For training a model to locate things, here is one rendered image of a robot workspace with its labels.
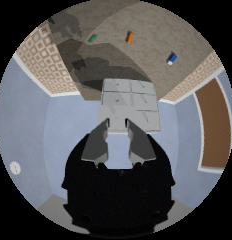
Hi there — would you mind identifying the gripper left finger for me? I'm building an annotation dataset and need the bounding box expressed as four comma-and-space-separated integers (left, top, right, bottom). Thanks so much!
61, 118, 110, 190

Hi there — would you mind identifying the orange battery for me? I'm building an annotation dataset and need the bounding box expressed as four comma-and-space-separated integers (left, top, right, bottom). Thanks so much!
127, 33, 134, 43

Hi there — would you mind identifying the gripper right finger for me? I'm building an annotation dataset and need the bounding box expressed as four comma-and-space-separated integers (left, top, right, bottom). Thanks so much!
125, 118, 175, 187

